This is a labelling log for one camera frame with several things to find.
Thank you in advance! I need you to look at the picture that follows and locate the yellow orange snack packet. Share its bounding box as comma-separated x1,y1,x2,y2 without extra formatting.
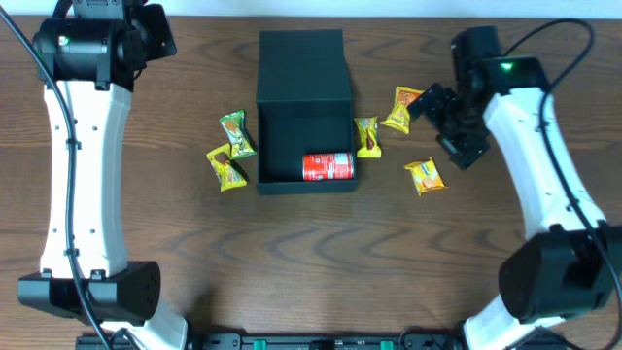
381,86,424,134

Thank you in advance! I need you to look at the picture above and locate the yellow biscuit packet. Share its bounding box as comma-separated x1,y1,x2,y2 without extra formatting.
403,157,447,196

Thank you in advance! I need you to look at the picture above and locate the yellow-green snack packet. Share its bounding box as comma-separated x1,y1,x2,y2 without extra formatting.
355,116,382,158

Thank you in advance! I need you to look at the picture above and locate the red Pringles can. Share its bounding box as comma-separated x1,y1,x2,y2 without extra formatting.
302,153,354,182

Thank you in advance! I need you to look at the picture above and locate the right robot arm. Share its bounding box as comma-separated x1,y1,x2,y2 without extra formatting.
408,56,621,349

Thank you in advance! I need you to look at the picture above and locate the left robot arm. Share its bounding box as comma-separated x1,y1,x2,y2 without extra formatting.
17,0,189,349

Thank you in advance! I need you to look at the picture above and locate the green snack packet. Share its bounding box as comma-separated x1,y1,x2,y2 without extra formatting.
220,110,257,159

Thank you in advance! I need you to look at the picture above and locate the dark green open box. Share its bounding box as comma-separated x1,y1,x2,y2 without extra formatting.
256,29,358,195

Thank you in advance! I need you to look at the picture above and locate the yellow chocolate snack packet left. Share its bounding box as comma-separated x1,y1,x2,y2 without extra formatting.
206,144,247,192

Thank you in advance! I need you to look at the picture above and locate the left black cable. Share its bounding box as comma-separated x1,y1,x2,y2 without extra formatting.
0,4,116,350

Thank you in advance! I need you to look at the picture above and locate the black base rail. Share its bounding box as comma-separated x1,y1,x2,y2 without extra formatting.
74,332,467,350

